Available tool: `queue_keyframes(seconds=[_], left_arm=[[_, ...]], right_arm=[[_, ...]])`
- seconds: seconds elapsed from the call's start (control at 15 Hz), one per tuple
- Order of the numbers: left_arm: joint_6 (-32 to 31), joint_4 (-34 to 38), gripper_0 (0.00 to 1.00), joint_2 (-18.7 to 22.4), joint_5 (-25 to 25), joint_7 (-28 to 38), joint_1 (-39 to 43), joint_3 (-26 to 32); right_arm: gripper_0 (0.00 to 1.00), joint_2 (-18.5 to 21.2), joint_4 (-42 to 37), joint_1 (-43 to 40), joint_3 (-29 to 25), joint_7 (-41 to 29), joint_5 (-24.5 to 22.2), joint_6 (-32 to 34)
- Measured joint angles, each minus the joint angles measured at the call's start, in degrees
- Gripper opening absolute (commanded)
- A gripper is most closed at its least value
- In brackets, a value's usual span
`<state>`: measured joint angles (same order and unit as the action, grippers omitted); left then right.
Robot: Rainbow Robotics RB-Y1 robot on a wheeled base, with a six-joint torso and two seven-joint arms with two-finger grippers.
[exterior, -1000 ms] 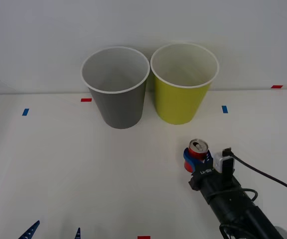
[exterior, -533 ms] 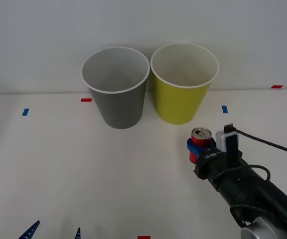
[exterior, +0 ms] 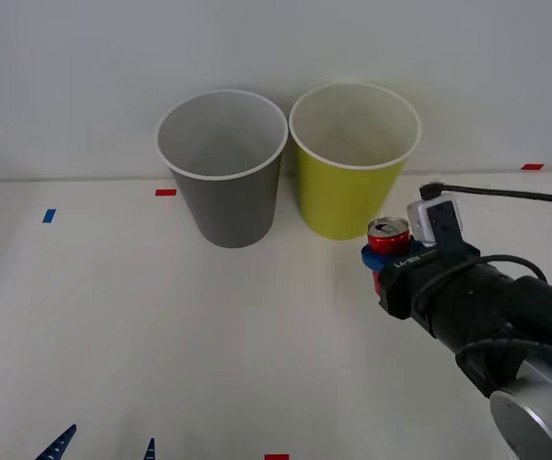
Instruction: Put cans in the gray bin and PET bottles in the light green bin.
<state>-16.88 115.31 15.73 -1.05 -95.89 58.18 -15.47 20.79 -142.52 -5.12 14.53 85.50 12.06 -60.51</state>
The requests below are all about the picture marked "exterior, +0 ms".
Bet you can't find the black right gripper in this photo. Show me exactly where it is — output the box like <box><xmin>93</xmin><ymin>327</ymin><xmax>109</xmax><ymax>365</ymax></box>
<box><xmin>359</xmin><ymin>238</ymin><xmax>482</xmax><ymax>321</ymax></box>

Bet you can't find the red drink can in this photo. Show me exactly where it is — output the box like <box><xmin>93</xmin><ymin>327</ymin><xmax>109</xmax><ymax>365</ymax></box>
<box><xmin>366</xmin><ymin>216</ymin><xmax>411</xmax><ymax>297</ymax></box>

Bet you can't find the yellow-green plastic waste bin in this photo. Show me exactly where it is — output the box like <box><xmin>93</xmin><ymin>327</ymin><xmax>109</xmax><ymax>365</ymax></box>
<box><xmin>287</xmin><ymin>80</ymin><xmax>423</xmax><ymax>242</ymax></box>

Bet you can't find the grey plastic waste bin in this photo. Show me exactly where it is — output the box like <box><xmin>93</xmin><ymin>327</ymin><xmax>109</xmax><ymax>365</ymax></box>
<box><xmin>154</xmin><ymin>88</ymin><xmax>290</xmax><ymax>250</ymax></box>

